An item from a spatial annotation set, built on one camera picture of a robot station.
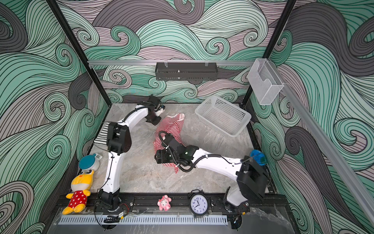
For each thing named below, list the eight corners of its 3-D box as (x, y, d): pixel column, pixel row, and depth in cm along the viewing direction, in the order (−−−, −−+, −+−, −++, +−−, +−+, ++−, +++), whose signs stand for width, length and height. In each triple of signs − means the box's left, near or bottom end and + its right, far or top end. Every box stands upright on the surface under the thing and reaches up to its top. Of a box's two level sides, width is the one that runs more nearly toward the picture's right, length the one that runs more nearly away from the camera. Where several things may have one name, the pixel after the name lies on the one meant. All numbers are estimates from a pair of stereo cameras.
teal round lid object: (82, 174, 86) (75, 169, 80) (89, 158, 92) (83, 153, 86) (98, 174, 86) (91, 169, 80) (104, 158, 92) (98, 153, 86)
